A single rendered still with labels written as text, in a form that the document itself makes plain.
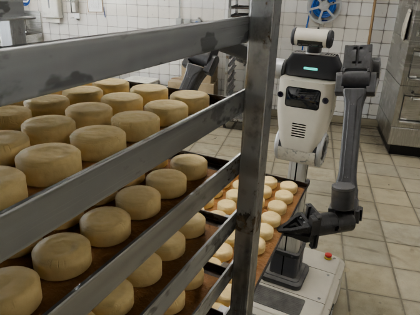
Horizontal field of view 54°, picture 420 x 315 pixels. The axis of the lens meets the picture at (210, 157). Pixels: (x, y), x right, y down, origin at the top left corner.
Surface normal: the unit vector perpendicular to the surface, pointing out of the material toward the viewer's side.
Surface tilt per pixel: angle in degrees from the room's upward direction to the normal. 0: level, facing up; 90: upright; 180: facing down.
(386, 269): 0
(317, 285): 0
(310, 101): 90
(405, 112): 91
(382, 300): 0
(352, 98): 60
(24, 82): 90
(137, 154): 90
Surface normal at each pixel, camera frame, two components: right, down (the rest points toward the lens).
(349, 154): -0.37, -0.18
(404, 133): -0.25, 0.38
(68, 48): 0.89, 0.20
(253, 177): -0.45, 0.33
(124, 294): 0.04, -0.92
